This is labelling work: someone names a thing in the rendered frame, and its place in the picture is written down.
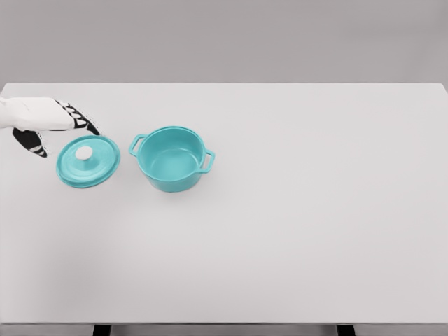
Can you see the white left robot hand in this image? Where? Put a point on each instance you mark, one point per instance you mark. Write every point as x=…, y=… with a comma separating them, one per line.
x=38, y=113

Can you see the teal pot lid white knob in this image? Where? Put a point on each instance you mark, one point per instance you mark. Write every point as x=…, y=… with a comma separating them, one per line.
x=87, y=164

